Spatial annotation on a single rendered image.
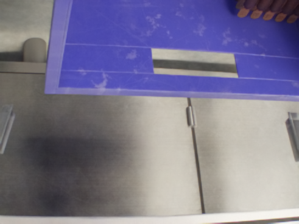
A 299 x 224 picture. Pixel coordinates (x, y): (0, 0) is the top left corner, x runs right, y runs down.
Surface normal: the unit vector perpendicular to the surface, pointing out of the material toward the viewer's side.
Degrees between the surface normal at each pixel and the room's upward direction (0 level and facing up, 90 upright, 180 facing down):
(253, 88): 90
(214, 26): 90
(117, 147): 90
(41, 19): 0
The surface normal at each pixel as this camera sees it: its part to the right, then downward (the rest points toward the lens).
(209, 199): 0.25, -0.43
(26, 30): 0.09, 0.90
